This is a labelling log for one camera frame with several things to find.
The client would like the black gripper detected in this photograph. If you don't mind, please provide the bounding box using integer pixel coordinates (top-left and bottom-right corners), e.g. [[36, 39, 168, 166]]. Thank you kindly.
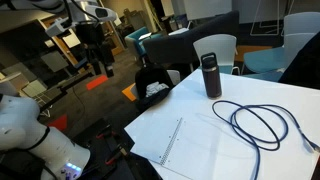
[[75, 22, 115, 78]]

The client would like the white spiral lined notebook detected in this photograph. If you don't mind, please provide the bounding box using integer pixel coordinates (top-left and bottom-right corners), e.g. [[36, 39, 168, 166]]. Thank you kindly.
[[129, 113, 223, 180]]

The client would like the black stand bar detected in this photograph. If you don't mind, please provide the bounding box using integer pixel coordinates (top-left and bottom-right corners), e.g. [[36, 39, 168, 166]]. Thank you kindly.
[[39, 73, 96, 111]]

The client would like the teal armchair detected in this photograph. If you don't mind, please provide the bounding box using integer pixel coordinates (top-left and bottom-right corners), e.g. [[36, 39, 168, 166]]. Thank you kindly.
[[124, 26, 164, 63]]

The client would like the open black backpack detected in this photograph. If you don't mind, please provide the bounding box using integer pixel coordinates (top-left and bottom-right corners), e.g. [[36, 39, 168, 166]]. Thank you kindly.
[[134, 64, 175, 113]]

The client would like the crumpled white cloth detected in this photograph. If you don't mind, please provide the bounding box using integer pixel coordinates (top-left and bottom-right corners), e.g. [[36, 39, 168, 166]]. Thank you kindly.
[[144, 81, 170, 99]]

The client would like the white chair teal seat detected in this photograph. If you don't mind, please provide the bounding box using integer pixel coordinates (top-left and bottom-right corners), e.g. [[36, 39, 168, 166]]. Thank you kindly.
[[283, 11, 320, 36], [165, 69, 182, 86], [240, 32, 318, 83], [192, 33, 242, 76]]

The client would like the dark grey sofa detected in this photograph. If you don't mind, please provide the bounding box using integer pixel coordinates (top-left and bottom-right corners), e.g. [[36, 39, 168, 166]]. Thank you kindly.
[[142, 9, 241, 66]]

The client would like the dark maroon water bottle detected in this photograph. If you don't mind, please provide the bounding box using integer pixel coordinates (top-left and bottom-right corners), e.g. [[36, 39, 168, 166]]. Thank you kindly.
[[199, 52, 223, 100]]

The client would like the white whiteboard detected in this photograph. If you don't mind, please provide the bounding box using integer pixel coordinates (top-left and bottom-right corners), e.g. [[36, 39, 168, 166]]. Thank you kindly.
[[182, 0, 233, 21]]

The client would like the closed black backpack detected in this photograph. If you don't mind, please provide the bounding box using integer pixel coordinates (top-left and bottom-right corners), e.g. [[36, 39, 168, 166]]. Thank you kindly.
[[278, 31, 320, 90]]

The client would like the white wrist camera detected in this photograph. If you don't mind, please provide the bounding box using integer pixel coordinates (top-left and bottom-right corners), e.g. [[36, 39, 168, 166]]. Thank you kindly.
[[44, 17, 76, 38]]

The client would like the black clamp red handle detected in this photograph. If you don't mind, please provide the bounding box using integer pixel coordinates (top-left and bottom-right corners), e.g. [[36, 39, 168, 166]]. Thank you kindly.
[[104, 146, 129, 166], [95, 126, 118, 140]]

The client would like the black robot mount table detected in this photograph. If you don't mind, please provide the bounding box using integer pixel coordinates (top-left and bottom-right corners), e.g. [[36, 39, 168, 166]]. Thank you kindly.
[[71, 118, 161, 180]]

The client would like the white wire frame stand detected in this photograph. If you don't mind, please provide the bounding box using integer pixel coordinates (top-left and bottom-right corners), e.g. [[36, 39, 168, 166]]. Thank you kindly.
[[249, 0, 294, 37]]

